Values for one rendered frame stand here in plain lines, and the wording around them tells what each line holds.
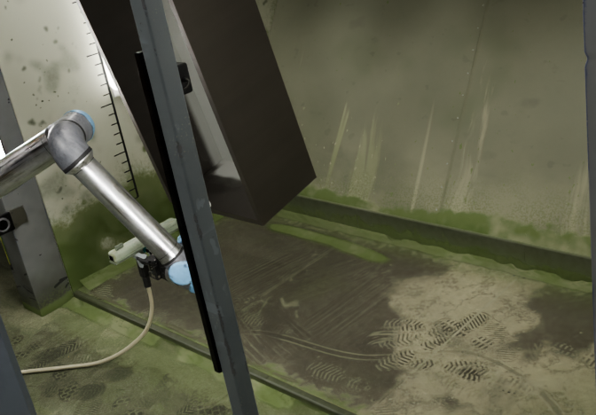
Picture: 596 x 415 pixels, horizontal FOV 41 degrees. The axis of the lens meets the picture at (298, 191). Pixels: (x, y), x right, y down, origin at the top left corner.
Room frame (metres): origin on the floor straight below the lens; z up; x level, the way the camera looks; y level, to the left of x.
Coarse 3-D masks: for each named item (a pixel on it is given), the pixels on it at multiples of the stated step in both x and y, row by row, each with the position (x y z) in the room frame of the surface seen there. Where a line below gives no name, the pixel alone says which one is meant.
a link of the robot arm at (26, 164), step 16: (80, 112) 2.60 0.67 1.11; (48, 128) 2.56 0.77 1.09; (32, 144) 2.55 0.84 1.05; (0, 160) 2.59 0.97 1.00; (16, 160) 2.55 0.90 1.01; (32, 160) 2.53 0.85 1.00; (48, 160) 2.54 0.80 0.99; (0, 176) 2.55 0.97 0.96; (16, 176) 2.54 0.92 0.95; (32, 176) 2.57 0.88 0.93; (0, 192) 2.56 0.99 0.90
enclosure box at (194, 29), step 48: (96, 0) 3.23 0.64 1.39; (192, 0) 2.79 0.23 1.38; (240, 0) 2.94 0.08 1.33; (192, 48) 2.76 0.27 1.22; (240, 48) 2.91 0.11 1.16; (144, 96) 3.31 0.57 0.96; (192, 96) 3.48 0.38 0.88; (240, 96) 2.88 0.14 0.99; (144, 144) 3.26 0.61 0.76; (240, 144) 2.85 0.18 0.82; (288, 144) 3.02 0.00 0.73; (240, 192) 3.19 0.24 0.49; (288, 192) 2.99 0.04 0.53
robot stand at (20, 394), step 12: (0, 324) 2.45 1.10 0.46; (0, 336) 2.42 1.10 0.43; (0, 348) 2.41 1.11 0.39; (12, 348) 2.47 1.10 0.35; (0, 360) 2.41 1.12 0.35; (12, 360) 2.44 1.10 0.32; (0, 372) 2.40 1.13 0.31; (12, 372) 2.42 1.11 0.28; (0, 384) 2.39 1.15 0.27; (12, 384) 2.41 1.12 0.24; (24, 384) 2.46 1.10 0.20; (0, 396) 2.38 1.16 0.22; (12, 396) 2.40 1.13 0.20; (24, 396) 2.43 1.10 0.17; (0, 408) 2.37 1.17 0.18; (12, 408) 2.39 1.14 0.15; (24, 408) 2.42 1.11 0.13
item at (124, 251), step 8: (168, 224) 2.83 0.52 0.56; (176, 224) 2.85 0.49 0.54; (136, 240) 2.74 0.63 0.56; (120, 248) 2.69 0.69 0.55; (128, 248) 2.70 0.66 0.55; (136, 248) 2.72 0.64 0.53; (112, 256) 2.66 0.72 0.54; (120, 256) 2.67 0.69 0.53; (128, 256) 2.70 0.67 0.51; (144, 272) 2.74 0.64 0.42; (144, 280) 2.75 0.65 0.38
